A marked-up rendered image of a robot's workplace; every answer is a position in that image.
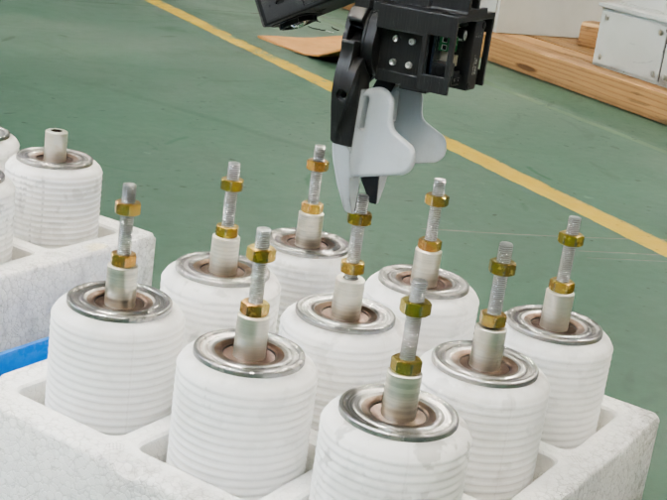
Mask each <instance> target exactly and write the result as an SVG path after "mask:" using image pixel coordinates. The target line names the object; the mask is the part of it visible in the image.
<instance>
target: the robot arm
mask: <svg viewBox="0 0 667 500"><path fill-rule="evenodd" d="M480 1H481V0H255V3H256V6H257V9H258V13H259V16H260V20H261V23H262V26H263V27H264V28H265V27H272V28H279V30H280V31H281V30H282V31H288V30H294V29H300V28H302V27H304V26H306V25H309V24H311V23H313V22H316V21H317V20H318V19H317V17H319V16H322V15H324V14H326V13H329V12H331V11H334V10H336V9H339V8H342V7H344V6H347V5H349V4H352V3H355V5H353V6H352V7H351V9H350V10H349V12H348V15H347V19H346V23H345V27H344V32H343V35H342V40H341V48H340V54H339V58H338V62H337V65H336V69H335V73H334V78H333V89H332V100H331V141H332V142H333V166H334V172H335V178H336V184H337V188H338V191H339V195H340V198H341V202H342V206H343V209H344V211H346V212H348V213H355V208H356V202H357V197H358V191H359V186H360V184H359V183H360V180H359V177H360V178H361V181H362V184H363V186H364V189H365V192H366V194H367V195H368V196H369V202H370V203H374V204H377V203H378V201H379V199H380V197H381V194H382V192H383V189H384V186H385V183H386V180H387V177H388V176H403V175H406V174H408V173H409V172H410V171H411V170H412V169H413V167H414V165H415V164H425V163H436V162H439V161H440V160H441V159H442V158H443V157H444V156H445V154H446V151H447V141H446V139H445V137H444V136H443V135H442V134H441V133H440V132H439V131H437V130H436V129H435V128H434V127H432V126H431V125H430V124H428V123H427V122H426V121H425V119H424V117H423V93H425V94H426V93H430V92H432V93H436V94H441V95H446V96H447V95H448V93H449V87H450V88H456V89H460V90H464V91H467V90H470V89H474V86H475V85H481V86H483V83H484V77H485V71H486V65H487V59H488V53H489V47H490V41H491V35H492V29H493V23H494V17H495V12H490V11H487V9H488V8H486V7H482V8H479V7H480ZM483 32H486V33H485V39H484V45H483V51H482V57H481V63H480V68H478V62H479V56H480V50H481V44H482V38H483ZM374 78H375V79H377V80H376V81H375V83H374V85H373V87H372V88H369V82H370V81H371V80H372V79H374Z"/></svg>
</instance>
